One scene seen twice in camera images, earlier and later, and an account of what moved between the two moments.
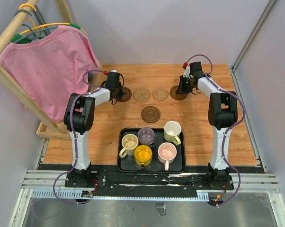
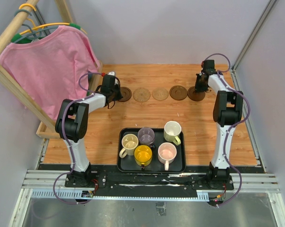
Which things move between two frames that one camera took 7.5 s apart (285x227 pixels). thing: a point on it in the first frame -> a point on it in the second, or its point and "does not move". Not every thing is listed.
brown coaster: [150, 114] -> [195, 95]
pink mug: [167, 152] does not move
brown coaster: [127, 94] does not move
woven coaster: [141, 94] does not move
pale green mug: [172, 130] does not move
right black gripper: [181, 89] -> [198, 88]
